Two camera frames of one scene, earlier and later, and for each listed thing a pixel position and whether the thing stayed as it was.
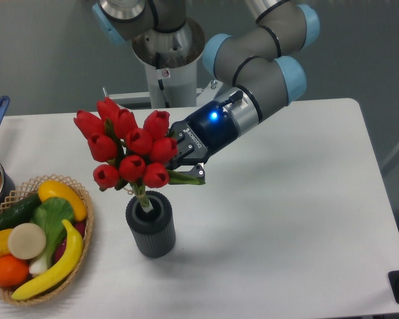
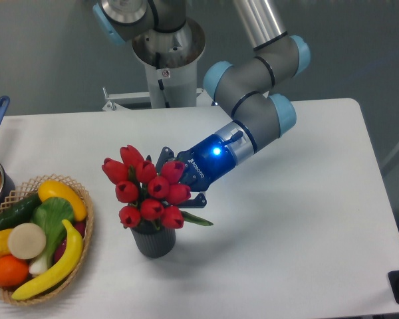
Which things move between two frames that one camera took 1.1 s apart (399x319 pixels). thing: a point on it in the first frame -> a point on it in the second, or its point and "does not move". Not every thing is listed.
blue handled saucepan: (0, 183) does not move
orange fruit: (8, 270) does not move
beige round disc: (26, 240) does not move
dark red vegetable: (80, 227) does not move
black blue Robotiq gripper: (205, 133) -> (208, 160)
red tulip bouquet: (133, 155) -> (147, 195)
